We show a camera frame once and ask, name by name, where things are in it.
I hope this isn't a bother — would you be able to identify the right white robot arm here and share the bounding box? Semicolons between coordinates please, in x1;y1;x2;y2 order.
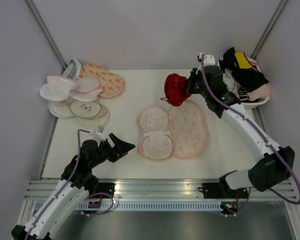
185;65;295;198

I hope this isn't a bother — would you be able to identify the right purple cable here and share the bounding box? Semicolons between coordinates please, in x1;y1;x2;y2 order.
199;52;300;218

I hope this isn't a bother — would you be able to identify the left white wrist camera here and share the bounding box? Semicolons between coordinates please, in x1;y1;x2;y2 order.
89;125;106;143

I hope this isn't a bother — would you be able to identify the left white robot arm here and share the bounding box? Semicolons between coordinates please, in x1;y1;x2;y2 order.
11;133;136;240

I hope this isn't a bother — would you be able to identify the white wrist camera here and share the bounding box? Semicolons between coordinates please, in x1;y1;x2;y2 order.
89;125;106;143
197;52;216;67

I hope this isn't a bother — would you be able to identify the cream round mesh bag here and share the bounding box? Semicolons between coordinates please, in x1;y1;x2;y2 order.
48;101;74;119

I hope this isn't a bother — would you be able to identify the pink bra in basket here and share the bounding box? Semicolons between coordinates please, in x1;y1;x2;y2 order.
237;83;271;103

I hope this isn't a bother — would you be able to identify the white blue-trimmed mesh bag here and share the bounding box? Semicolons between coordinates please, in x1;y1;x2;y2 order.
61;58;82;80

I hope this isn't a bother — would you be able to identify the red bra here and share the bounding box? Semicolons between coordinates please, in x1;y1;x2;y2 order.
161;73;192;107

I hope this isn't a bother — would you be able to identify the black bra in basket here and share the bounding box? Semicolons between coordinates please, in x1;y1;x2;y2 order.
219;47;269;92

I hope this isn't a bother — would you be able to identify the yellow garment in basket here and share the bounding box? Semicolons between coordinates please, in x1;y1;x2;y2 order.
234;51;253;69

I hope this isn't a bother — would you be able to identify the white plastic laundry basket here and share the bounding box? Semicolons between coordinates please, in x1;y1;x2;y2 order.
223;70;269;109

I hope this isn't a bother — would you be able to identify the white pink-trimmed mesh bag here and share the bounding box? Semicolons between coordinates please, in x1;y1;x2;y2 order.
39;75;79;102

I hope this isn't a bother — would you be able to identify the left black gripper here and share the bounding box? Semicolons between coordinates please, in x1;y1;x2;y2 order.
89;133;135;169

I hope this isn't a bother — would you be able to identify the peach floral mesh laundry bag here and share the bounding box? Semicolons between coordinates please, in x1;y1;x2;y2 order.
137;100;209;161

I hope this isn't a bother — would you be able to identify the aluminium mounting rail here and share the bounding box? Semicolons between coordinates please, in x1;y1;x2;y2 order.
24;178;298;201

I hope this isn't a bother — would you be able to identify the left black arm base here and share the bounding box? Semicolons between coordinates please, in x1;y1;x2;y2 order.
95;182;116;199

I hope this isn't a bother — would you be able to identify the beige bag with bra print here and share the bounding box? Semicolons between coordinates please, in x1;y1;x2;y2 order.
69;100;108;120

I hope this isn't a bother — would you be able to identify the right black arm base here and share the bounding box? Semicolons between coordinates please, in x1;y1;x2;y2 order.
201;182;226;199

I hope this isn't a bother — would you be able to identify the white slotted cable duct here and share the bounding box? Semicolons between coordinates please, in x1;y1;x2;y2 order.
75;200;238;212

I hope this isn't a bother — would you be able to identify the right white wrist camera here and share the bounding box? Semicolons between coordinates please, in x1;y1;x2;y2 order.
197;52;216;67

